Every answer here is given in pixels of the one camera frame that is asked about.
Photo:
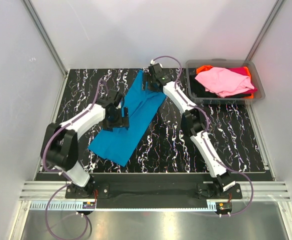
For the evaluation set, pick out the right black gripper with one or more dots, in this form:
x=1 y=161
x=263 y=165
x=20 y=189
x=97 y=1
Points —
x=145 y=78

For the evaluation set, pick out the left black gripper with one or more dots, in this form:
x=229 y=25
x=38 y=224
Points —
x=123 y=122

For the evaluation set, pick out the blue t shirt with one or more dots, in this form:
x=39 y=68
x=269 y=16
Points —
x=118 y=145

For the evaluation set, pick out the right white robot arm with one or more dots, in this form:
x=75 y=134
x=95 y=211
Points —
x=194 y=124

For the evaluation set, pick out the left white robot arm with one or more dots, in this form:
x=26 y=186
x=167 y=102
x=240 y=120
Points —
x=60 y=146

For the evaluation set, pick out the black t shirt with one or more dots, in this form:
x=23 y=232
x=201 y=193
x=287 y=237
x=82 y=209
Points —
x=199 y=90

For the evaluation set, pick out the orange t shirt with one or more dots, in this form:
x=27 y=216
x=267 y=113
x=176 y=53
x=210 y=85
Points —
x=204 y=68

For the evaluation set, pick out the clear plastic bin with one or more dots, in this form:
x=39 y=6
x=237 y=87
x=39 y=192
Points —
x=193 y=64

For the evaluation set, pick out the pink t shirt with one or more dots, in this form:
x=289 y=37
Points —
x=223 y=82

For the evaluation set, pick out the magenta t shirt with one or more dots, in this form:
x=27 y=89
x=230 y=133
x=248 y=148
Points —
x=241 y=70

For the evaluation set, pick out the black marbled table mat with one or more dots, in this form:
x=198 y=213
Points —
x=163 y=147

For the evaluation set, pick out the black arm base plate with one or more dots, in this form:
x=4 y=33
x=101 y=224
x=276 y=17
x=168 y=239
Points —
x=198 y=185

